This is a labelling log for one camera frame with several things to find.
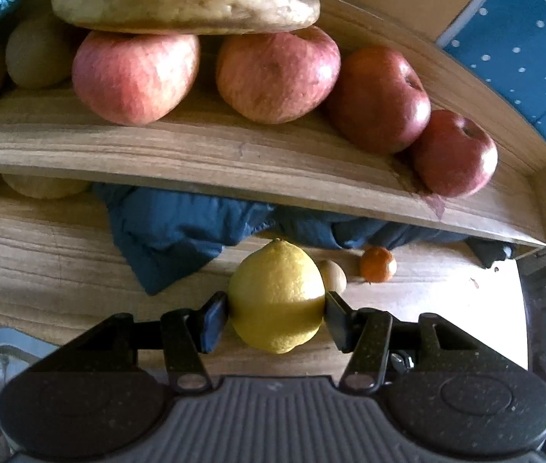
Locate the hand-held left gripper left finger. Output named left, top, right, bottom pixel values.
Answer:
left=61, top=292, right=229, bottom=394

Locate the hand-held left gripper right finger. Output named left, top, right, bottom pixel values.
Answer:
left=324, top=291, right=487, bottom=394

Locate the yellow lemon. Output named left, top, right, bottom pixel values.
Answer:
left=227, top=238, right=327, bottom=354

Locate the small brown round fruit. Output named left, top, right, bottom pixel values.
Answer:
left=315, top=259, right=347, bottom=295

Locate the small orange tangerine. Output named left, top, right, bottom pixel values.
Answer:
left=360, top=246, right=398, bottom=283

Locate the dark blue cloth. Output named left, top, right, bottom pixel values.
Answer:
left=92, top=183, right=515, bottom=295

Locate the curved wooden shelf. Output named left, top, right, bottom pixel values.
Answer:
left=0, top=0, right=546, bottom=248

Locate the dark red apple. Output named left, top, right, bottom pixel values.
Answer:
left=409, top=109, right=499, bottom=198
left=326, top=46, right=432, bottom=155

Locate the pale yellow fruit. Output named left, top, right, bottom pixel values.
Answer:
left=2, top=174, right=91, bottom=200

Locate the pale red apple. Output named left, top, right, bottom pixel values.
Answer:
left=215, top=26, right=341, bottom=125
left=71, top=30, right=201, bottom=126

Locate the brown-spotted banana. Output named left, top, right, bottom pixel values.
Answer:
left=51, top=0, right=322, bottom=34

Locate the blue white-dotted cloth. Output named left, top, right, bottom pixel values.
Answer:
left=437, top=0, right=546, bottom=194

